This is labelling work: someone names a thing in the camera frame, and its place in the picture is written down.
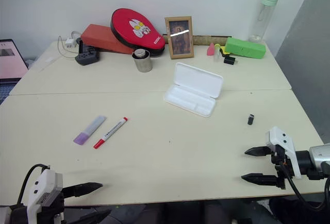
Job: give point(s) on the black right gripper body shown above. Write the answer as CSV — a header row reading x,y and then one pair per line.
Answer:
x,y
279,166

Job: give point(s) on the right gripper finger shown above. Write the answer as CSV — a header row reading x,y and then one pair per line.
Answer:
x,y
259,151
261,179

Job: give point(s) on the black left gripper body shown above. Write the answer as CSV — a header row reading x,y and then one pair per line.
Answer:
x,y
55,206

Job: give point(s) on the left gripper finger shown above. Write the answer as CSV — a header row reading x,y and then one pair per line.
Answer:
x,y
95,217
82,188

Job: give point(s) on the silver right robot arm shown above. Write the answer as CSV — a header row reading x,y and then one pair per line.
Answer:
x,y
317,157

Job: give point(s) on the open white pencil case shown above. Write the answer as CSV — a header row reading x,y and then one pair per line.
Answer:
x,y
192,94

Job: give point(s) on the red table tennis paddle case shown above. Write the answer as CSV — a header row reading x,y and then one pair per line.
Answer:
x,y
136,29

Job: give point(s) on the purple highlighter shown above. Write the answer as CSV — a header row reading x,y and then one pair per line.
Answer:
x,y
89,131

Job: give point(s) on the red cap white marker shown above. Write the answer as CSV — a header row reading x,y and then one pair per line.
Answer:
x,y
111,132

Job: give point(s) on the black binder clip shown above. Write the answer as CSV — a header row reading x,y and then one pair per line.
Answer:
x,y
229,60

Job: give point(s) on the green rectangular box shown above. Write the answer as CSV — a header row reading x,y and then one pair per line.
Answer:
x,y
245,48

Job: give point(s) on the small yellow object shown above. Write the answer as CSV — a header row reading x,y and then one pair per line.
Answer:
x,y
224,51

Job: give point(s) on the clear tube with yellow cap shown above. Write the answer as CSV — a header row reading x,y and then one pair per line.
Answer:
x,y
217,54

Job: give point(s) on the pink triangular eraser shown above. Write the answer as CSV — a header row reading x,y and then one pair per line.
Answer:
x,y
211,50

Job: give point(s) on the long wooden strip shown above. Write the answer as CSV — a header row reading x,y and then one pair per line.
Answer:
x,y
208,40

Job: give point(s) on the clear bottle with green lid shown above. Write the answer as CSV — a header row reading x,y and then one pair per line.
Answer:
x,y
261,18

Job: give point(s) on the silver metal cylinder tin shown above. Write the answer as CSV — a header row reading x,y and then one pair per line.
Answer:
x,y
141,61

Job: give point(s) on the white charger plug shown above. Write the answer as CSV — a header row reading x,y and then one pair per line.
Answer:
x,y
70,43

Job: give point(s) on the red rectangular box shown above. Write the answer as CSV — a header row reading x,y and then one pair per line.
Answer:
x,y
99,37

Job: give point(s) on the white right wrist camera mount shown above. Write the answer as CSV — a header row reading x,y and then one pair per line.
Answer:
x,y
283,140

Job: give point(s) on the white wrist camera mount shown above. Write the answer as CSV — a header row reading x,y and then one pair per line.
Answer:
x,y
283,140
42,182

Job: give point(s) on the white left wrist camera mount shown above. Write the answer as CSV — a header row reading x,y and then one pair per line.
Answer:
x,y
42,182

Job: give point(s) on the wooden picture frame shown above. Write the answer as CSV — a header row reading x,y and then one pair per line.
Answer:
x,y
179,38

